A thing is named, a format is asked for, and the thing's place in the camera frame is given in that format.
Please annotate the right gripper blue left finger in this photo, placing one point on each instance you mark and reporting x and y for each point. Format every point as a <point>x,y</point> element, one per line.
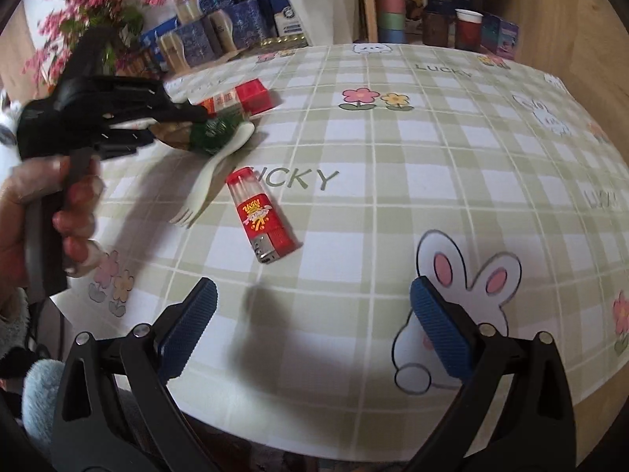
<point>180,327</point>

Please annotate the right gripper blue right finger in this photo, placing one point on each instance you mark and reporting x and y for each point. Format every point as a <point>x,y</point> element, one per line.
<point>449,328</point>

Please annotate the brown paper bag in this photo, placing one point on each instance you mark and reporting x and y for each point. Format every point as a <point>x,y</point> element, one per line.
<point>175,135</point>

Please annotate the cream plastic fork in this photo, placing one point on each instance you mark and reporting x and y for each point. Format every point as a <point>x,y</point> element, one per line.
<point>193,204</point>

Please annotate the green snack wrapper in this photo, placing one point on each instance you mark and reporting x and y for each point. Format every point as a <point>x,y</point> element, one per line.
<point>212,135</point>

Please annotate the red lighter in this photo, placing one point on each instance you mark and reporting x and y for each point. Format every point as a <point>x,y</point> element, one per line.
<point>260,219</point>

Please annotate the red cigarette box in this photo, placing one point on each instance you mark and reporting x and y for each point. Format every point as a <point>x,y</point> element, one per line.
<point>249,98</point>

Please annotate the left hand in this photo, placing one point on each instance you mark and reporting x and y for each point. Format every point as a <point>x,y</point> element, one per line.
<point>75,221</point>

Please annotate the pink blossom flower arrangement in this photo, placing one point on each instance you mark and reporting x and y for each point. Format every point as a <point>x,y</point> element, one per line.
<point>63,28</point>

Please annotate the gold blue gift box left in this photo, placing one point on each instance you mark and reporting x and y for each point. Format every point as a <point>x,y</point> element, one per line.
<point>190,45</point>

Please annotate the gold blue gift box right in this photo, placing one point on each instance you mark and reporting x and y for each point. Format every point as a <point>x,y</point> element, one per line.
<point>240,26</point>

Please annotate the green plaid rabbit tablecloth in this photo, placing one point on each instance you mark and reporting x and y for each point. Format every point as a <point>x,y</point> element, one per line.
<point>388,163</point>

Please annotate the green gold decorative tray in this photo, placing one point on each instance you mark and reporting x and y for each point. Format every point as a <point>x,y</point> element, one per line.
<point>274,44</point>

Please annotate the small blue purple box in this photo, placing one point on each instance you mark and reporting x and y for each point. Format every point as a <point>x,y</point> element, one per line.
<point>499,36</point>

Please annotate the dark brown cup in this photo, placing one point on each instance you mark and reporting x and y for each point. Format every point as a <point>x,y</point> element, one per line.
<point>435,30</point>

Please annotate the red cup white rim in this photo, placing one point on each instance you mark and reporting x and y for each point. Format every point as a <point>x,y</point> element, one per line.
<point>468,29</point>

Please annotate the stack of pastel paper cups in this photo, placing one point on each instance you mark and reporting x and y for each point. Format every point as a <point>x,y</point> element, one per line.
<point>390,15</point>

